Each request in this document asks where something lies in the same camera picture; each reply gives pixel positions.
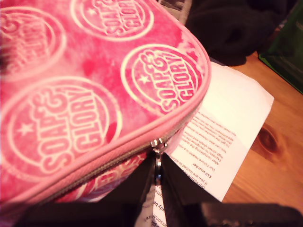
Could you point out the silver green pet food bag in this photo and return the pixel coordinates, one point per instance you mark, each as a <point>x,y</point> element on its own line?
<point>288,47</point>

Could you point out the silver metal zipper pull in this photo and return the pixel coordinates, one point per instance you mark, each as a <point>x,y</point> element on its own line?
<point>158,147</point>

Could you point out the grey beige garment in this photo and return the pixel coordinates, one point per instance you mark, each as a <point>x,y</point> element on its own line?
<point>175,6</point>

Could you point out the pink printed zip bag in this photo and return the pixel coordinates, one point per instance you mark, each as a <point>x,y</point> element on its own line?
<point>71,71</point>

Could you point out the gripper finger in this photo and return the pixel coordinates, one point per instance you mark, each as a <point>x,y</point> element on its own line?
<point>182,189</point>
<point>135,186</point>

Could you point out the white printed letter sheet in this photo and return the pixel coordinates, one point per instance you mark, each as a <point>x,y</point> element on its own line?
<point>236,106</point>

